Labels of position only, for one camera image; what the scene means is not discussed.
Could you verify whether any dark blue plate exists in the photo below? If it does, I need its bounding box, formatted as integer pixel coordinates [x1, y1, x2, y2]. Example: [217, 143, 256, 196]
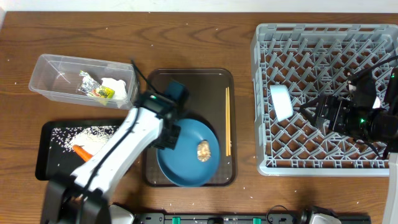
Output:
[156, 119, 221, 187]

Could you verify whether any light blue rice bowl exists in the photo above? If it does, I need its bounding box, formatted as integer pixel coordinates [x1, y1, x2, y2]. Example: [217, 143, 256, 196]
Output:
[270, 85, 294, 121]

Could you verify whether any dried mushroom piece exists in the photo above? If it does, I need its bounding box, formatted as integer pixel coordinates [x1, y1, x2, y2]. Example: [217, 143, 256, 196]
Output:
[197, 140, 211, 162]

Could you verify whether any white tissue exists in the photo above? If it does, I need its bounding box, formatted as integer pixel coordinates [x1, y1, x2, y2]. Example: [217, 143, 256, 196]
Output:
[101, 78, 127, 100]

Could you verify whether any wooden chopstick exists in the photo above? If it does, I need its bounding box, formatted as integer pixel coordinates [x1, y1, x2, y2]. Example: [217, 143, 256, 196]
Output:
[226, 87, 231, 156]
[225, 87, 228, 157]

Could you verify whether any orange carrot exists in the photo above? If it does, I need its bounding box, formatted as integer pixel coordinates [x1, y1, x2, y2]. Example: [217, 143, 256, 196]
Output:
[72, 145, 93, 162]

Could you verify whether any foil snack wrapper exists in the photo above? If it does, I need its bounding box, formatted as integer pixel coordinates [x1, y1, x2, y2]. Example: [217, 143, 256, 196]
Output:
[78, 70, 115, 98]

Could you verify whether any pink plastic cup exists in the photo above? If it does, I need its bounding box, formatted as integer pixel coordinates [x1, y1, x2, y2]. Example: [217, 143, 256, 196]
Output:
[373, 97, 381, 109]

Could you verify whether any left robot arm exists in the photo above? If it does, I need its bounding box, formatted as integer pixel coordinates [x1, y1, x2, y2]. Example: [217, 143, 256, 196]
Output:
[40, 82, 188, 223]

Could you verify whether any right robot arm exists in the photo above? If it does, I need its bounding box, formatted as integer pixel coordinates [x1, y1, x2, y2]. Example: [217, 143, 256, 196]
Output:
[299, 68, 397, 223]

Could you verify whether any grey dishwasher rack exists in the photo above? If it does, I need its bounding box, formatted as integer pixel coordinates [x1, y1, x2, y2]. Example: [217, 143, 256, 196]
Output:
[251, 24, 397, 177]

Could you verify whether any brown serving tray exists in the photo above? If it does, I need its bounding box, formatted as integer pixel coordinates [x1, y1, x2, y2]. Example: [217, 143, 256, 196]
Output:
[148, 68, 237, 187]

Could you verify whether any spilled white rice pile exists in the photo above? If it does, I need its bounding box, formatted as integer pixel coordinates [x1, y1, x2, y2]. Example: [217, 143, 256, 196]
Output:
[49, 126, 119, 155]

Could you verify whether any black plastic bin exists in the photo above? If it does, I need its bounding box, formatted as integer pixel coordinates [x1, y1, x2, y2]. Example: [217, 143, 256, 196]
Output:
[35, 119, 123, 180]

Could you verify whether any clear plastic bin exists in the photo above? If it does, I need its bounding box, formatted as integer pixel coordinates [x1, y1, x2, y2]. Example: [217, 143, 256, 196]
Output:
[29, 54, 139, 110]

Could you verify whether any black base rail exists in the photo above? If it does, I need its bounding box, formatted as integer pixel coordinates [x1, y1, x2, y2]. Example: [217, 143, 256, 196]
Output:
[108, 203, 373, 224]

